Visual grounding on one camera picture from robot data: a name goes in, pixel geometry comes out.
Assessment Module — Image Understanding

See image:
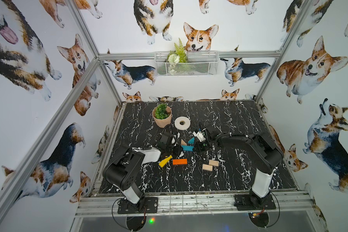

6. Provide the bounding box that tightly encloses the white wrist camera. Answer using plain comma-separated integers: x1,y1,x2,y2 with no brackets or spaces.
193,131,206,143
173,132,180,141

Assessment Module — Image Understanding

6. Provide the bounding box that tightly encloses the terracotta pot with green plant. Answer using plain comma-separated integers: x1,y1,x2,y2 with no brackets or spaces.
152,103,172,128

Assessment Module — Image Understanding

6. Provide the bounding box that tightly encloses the lower orange rectangular block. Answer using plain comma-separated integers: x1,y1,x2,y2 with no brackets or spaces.
173,159,188,165

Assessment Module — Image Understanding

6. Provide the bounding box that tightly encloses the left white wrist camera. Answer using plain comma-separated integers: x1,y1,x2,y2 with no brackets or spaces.
173,132,180,141

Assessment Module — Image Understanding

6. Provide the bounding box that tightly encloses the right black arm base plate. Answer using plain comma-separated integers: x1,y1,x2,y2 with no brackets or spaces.
234,194,276,211

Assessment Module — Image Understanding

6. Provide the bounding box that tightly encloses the blue rectangular block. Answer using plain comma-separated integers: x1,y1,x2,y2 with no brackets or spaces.
181,145,194,152

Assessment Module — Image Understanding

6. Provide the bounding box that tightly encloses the yellow rectangular block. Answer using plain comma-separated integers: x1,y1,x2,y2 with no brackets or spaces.
159,155,172,168

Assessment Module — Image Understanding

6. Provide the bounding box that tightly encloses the white tape roll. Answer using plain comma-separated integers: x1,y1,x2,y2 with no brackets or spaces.
174,117,190,131

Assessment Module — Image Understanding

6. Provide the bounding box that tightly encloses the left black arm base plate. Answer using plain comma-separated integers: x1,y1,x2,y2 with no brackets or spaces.
118,197,158,214

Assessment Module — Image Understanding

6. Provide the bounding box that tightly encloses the green fern with white flower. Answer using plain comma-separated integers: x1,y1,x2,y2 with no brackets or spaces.
166,39,189,75

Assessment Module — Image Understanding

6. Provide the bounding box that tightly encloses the natural wood triangle block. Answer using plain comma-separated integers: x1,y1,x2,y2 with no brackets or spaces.
181,139,187,146

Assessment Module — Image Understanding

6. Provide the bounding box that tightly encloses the right natural wood block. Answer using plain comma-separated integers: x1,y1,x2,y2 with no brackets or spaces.
209,160,219,167

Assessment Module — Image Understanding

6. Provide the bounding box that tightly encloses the white wire wall basket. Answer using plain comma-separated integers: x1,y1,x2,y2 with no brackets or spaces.
154,51,220,76

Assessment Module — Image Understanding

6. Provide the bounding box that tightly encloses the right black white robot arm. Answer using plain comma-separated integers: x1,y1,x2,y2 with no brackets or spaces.
193,123,283,210

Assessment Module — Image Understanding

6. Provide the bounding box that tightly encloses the teal triangle block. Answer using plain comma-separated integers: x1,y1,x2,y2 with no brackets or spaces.
188,137,195,145

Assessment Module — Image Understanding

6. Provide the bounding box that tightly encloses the left natural wood block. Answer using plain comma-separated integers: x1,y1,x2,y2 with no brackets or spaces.
202,164,213,172

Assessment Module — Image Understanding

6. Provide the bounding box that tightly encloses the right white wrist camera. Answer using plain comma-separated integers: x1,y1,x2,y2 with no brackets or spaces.
193,131,206,143

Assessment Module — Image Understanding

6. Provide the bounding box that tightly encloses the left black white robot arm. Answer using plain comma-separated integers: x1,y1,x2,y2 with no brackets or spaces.
102,132,181,210

